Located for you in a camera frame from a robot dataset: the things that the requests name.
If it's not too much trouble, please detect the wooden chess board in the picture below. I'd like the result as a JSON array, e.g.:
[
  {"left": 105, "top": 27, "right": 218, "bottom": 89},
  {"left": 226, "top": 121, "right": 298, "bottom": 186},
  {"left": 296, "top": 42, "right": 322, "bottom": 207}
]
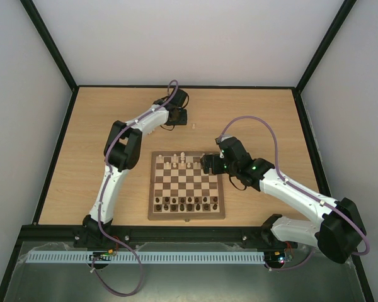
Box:
[{"left": 148, "top": 151, "right": 226, "bottom": 221}]

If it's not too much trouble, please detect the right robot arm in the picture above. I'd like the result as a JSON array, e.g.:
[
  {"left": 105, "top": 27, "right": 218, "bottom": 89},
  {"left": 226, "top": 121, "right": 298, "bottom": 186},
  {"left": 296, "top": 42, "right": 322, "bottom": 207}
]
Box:
[{"left": 200, "top": 135, "right": 367, "bottom": 264}]

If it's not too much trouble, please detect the white slotted cable duct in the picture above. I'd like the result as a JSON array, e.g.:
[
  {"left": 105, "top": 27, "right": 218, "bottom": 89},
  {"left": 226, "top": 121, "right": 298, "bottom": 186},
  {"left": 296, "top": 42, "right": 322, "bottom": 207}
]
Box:
[{"left": 25, "top": 250, "right": 265, "bottom": 265}]

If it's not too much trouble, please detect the black aluminium rail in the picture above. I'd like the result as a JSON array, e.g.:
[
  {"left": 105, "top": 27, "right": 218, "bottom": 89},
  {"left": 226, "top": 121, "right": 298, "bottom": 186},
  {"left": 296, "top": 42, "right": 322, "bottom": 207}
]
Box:
[{"left": 20, "top": 225, "right": 303, "bottom": 243}]

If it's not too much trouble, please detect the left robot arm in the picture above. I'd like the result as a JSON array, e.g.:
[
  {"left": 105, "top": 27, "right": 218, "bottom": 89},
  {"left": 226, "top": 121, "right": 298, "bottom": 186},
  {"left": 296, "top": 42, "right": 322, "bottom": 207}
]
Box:
[{"left": 83, "top": 87, "right": 189, "bottom": 233}]

